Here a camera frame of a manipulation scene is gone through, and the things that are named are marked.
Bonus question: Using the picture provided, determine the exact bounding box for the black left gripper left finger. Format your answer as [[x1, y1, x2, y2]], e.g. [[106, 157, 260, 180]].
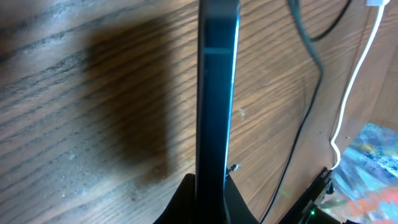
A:
[[154, 174, 195, 224]]

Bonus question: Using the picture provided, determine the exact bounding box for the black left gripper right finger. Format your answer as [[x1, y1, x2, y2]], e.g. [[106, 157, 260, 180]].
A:
[[224, 175, 259, 224]]

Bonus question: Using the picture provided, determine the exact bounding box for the white power strip cord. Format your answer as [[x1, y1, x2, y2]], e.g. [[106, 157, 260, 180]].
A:
[[329, 0, 391, 171]]

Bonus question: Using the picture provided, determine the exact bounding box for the blue Galaxy S24+ smartphone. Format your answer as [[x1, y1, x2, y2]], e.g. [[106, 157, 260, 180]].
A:
[[194, 0, 240, 223]]

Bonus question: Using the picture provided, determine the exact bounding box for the black USB charging cable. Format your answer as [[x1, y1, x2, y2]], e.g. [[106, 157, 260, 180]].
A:
[[259, 0, 354, 223]]

